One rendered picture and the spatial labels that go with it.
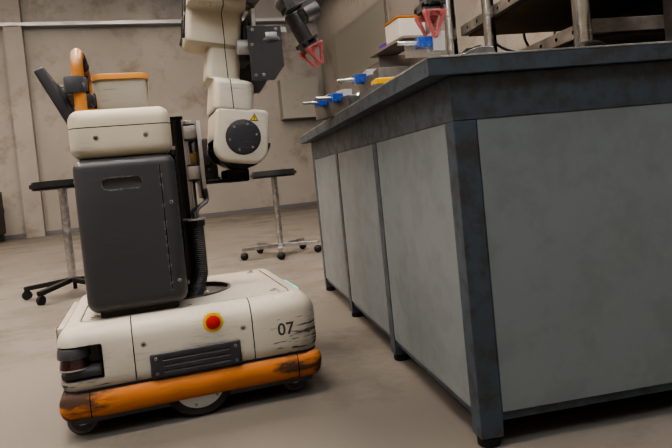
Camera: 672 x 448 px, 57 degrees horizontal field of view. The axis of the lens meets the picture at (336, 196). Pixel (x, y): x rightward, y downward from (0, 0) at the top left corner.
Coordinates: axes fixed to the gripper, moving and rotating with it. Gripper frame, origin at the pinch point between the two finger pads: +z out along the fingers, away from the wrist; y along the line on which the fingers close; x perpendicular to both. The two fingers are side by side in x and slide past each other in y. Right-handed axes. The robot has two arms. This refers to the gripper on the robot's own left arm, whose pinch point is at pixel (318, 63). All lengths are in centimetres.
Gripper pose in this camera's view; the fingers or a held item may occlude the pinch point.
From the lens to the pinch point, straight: 227.1
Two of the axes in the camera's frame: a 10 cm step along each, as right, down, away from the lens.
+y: -3.1, -0.1, 9.5
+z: 4.9, 8.5, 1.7
